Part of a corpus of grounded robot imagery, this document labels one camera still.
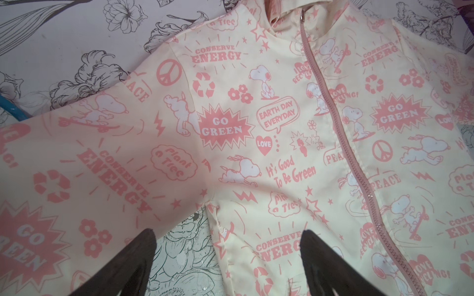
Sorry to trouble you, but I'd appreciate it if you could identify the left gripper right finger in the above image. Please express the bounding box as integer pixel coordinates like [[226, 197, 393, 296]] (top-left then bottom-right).
[[300, 229, 383, 296]]

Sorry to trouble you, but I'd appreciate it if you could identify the pink printed hooded jacket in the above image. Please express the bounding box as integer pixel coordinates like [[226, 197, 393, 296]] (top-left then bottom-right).
[[1, 1, 474, 296]]

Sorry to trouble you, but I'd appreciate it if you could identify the blue garden fork yellow handle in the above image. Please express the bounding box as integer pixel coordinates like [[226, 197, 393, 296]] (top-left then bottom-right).
[[0, 96, 32, 122]]

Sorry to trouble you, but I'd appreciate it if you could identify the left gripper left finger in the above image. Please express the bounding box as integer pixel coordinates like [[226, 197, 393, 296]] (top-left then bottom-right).
[[71, 228, 157, 296]]

